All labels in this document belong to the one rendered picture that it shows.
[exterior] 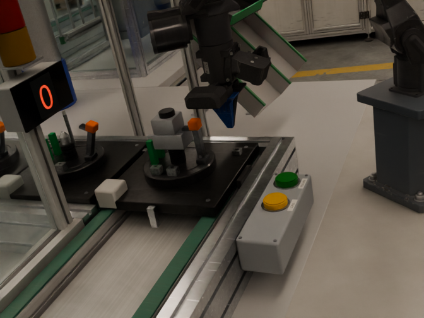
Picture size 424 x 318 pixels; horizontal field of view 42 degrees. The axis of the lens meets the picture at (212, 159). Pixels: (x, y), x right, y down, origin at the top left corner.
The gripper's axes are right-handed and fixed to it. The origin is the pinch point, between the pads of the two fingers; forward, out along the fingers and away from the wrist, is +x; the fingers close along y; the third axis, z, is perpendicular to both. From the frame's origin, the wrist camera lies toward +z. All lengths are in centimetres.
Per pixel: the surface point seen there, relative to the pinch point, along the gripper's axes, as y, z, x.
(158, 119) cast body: -1.8, -13.1, 1.0
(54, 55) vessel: 59, -86, 5
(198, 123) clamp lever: -0.4, -6.0, 2.6
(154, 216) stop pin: -13.1, -11.5, 14.4
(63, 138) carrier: -1.0, -37.2, 5.5
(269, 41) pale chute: 48.7, -7.9, 2.7
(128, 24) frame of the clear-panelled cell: 85, -72, 4
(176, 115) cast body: 0.1, -10.3, 1.2
